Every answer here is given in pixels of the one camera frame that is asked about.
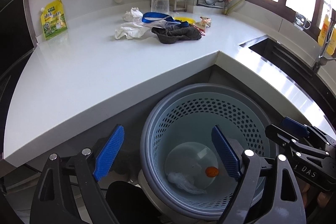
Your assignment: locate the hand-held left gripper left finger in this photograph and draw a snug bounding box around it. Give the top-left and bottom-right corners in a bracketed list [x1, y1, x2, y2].
[30, 124, 125, 224]

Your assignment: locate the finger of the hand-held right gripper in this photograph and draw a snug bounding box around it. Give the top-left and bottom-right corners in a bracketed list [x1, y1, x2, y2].
[281, 116, 336, 149]
[265, 124, 332, 161]

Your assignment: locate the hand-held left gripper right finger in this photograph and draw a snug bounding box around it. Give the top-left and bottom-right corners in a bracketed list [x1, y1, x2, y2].
[211, 125, 306, 224]

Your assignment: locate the blue-grey perforated trash basket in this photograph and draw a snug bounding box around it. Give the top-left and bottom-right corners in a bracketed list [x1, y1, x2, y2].
[138, 83, 279, 220]

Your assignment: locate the dark grey cloth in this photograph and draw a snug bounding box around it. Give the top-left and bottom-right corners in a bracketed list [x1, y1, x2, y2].
[151, 26, 202, 44]

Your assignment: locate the blue lanyard with white clip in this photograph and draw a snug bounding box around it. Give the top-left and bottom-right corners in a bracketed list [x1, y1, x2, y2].
[142, 12, 189, 28]

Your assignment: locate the small orange-red round scrap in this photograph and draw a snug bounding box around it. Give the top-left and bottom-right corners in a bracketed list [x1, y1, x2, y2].
[205, 166, 219, 178]

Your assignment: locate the crumpled clear plastic wrap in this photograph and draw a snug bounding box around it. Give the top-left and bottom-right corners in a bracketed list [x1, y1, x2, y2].
[167, 172, 206, 194]

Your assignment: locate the stainless steel sink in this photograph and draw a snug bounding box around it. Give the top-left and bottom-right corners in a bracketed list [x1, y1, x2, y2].
[239, 35, 336, 114]

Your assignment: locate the chrome faucet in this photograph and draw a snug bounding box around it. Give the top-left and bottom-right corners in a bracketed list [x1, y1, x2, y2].
[311, 7, 336, 73]

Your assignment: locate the yellow detergent bottle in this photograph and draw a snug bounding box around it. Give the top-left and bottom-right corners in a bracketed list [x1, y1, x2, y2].
[318, 14, 336, 55]

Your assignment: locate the clear glass mug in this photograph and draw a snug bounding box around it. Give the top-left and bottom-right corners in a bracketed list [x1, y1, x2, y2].
[294, 11, 312, 30]

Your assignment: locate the white crumpled plastic bag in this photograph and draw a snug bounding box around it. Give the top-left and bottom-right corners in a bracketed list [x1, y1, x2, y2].
[114, 21, 150, 40]

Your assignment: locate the gold and red snack wrapper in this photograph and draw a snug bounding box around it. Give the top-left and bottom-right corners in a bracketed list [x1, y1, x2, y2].
[194, 16, 213, 36]

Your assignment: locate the crumpled white grid paper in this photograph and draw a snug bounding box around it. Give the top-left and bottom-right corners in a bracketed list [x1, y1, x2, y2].
[122, 7, 143, 22]

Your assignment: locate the yellow plastic lid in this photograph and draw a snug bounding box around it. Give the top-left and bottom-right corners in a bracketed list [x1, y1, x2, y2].
[175, 17, 196, 25]

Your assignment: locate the yellow-green seasoning pouch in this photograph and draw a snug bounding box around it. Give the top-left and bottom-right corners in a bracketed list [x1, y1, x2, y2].
[40, 0, 69, 41]

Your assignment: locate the clear plastic cup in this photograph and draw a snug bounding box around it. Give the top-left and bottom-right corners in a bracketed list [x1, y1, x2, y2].
[151, 0, 170, 16]

